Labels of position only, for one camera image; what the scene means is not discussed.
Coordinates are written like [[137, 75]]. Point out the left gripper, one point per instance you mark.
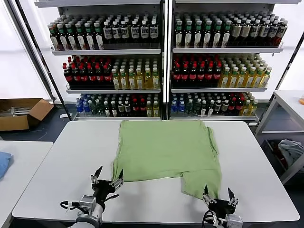
[[102, 187]]

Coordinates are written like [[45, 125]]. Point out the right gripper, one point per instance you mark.
[[221, 206]]

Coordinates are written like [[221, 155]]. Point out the green polo shirt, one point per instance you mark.
[[164, 149]]

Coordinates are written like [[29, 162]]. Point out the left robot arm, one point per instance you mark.
[[92, 216]]

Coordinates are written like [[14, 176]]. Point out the dark storage bin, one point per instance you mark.
[[270, 154]]

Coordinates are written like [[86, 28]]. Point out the small dark bottle white cap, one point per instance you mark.
[[203, 108], [224, 107], [127, 109], [120, 109], [210, 108], [114, 109], [217, 107], [107, 109]]

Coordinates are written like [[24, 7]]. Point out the clear green water bottle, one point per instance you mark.
[[100, 108], [196, 108], [189, 108], [94, 108]]

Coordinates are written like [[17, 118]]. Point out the blue drink bottle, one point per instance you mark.
[[174, 107], [181, 107], [79, 107], [87, 107]]

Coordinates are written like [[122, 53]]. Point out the red cloth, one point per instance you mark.
[[275, 147]]

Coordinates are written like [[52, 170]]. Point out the white paper scrap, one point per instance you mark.
[[63, 116]]

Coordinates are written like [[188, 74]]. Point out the red-capped cola bottle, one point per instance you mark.
[[108, 78], [67, 77], [142, 108], [135, 108], [76, 77], [177, 76], [217, 75], [231, 106], [210, 75], [185, 76], [83, 78], [193, 76], [202, 76], [238, 106], [92, 78], [99, 78]]

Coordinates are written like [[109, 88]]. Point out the yellow drink bottle white cap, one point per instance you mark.
[[253, 108], [116, 80], [241, 79], [124, 80], [148, 80], [155, 109], [156, 80], [249, 79], [140, 80], [245, 108], [132, 80], [258, 79], [223, 79], [149, 109], [232, 79], [266, 78]]

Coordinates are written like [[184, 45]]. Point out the white side table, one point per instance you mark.
[[23, 161]]

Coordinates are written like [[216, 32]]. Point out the grey crumpled cloth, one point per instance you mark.
[[291, 149]]

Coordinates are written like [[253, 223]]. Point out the blue folded cloth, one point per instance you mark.
[[3, 164]]

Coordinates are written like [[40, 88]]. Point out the open cardboard box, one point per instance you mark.
[[14, 123]]

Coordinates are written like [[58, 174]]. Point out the metal rods bundle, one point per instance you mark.
[[19, 111]]

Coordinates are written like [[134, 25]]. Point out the small orange object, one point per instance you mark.
[[301, 100]]

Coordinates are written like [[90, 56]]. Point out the white metal shelf unit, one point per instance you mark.
[[225, 50], [107, 51]]

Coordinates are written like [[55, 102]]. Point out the black slanted pole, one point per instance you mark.
[[284, 71], [42, 57]]

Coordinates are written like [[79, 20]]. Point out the grey slanted pole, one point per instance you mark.
[[35, 59]]

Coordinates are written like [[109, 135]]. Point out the dark bottle with green cap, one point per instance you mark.
[[188, 35], [72, 39], [207, 35], [89, 38], [197, 36], [98, 38], [178, 35], [63, 39], [55, 39], [81, 38], [226, 35], [216, 35]]

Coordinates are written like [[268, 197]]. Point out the dark bottle white blue label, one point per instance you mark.
[[145, 32], [135, 32], [116, 33], [281, 30], [154, 32], [264, 31], [125, 32], [107, 33], [273, 31], [255, 31]]

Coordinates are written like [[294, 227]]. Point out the dark bottle with beige label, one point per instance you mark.
[[236, 32], [245, 32]]

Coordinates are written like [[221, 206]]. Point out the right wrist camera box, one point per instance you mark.
[[234, 222]]

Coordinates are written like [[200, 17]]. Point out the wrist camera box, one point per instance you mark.
[[234, 222], [86, 202]]

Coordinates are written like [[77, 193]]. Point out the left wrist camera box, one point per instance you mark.
[[86, 202]]

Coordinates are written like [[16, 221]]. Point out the grey metal frame table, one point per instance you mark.
[[285, 97]]

